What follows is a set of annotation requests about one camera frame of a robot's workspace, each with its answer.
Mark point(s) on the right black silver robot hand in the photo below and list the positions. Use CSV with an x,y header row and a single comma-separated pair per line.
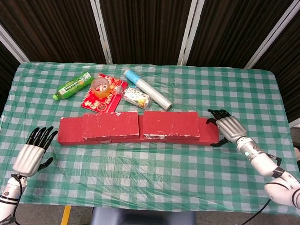
x,y
230,128

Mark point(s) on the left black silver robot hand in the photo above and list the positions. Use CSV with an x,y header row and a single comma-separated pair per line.
x,y
28,159

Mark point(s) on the red brick front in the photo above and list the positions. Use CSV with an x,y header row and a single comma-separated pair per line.
x,y
169,124

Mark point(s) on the red brick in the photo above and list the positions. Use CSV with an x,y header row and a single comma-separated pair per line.
x,y
208,135
169,124
140,128
69,131
109,125

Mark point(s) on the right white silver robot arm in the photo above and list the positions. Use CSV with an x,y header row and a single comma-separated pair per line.
x,y
260,159

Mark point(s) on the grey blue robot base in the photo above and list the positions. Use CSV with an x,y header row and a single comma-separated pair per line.
x,y
145,222

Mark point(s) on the yellow floor tape strip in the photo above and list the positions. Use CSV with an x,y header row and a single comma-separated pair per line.
x,y
65,217

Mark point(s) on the green tea plastic bottle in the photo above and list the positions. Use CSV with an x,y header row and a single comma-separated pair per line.
x,y
74,85

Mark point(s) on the red spiral notebook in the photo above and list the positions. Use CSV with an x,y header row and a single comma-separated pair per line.
x,y
95,104

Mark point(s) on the small white label drink bottle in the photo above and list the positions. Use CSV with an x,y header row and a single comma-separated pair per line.
x,y
137,98

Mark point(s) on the clear yellowish tape roll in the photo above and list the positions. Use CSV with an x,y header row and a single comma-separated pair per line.
x,y
101,93

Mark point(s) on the green white checkered tablecloth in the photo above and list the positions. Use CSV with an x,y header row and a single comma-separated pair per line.
x,y
137,176

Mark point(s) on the dark corrugated partition screen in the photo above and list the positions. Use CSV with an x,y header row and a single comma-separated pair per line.
x,y
148,25

